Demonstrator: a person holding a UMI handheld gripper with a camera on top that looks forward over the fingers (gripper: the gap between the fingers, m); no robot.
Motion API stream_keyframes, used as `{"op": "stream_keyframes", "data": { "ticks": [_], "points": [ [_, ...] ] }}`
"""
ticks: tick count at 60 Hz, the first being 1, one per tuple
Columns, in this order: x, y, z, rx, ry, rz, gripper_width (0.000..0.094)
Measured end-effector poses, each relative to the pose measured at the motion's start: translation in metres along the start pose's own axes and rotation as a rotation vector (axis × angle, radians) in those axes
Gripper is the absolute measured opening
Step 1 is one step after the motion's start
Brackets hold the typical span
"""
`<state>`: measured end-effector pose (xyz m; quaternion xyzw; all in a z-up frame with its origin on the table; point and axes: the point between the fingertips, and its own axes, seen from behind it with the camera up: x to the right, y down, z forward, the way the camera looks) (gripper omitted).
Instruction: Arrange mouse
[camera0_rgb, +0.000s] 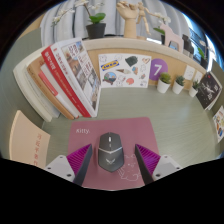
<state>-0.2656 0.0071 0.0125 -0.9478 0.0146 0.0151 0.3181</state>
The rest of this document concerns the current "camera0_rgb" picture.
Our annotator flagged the tan book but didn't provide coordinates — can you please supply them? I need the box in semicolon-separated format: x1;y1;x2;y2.
26;56;77;120

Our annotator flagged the dark-framed window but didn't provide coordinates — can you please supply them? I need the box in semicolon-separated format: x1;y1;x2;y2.
181;13;218;61

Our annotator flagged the pink mouse pad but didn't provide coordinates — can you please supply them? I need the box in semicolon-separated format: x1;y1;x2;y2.
67;116;161;191

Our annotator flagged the red-spined photo magazine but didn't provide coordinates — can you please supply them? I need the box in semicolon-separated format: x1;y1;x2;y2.
41;37;102;118

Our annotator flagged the white orchid in black pot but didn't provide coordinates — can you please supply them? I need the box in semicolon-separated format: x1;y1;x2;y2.
153;12;173;46
51;0;108;40
196;39;213;69

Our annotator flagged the beige booklet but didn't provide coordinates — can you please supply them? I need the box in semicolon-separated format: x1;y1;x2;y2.
8;110;52;169

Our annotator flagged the colourful sticker sheet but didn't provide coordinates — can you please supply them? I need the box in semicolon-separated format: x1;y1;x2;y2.
212;105;224;144

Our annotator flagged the grey curtain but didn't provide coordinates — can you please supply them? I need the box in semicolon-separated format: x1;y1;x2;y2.
39;0;191;46

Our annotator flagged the black-covered book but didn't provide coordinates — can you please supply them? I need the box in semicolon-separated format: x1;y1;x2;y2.
195;71;223;110

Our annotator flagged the thick white book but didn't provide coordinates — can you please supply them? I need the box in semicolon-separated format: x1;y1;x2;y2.
13;58;62;123

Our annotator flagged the dark horse figurine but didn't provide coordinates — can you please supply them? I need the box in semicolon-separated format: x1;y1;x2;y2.
181;34;194;56

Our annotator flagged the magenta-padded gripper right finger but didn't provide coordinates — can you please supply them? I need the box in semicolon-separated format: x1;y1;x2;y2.
134;144;184;185

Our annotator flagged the purple round sign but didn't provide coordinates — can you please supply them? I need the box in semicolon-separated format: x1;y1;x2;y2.
148;58;169;82

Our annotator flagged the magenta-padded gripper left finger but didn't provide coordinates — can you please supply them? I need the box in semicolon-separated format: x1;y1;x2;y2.
44;144;94;187

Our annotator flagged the green desk partition panel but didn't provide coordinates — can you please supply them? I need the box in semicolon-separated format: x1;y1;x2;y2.
0;28;46;158
206;61;224;154

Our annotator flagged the pink horse figurine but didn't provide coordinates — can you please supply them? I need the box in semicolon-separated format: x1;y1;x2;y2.
159;23;185;54

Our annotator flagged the beige desk back ledge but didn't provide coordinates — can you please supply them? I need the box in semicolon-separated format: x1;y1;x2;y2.
81;37;214;91

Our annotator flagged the wooden mannequin figure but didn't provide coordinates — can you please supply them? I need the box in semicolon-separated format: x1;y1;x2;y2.
134;1;157;38

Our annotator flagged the thin red book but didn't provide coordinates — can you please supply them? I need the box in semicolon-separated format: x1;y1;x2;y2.
37;69;83;119

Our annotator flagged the wooden hand model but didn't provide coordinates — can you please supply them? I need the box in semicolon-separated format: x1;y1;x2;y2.
115;0;139;39

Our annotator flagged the white sticker sheet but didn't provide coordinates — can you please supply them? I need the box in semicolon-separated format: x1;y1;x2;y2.
97;53;152;89

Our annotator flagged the white wall socket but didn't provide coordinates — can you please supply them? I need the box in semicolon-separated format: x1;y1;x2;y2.
183;64;197;81
194;70;205;83

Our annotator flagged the grey computer mouse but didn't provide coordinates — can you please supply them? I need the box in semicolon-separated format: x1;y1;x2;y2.
97;132;125;173

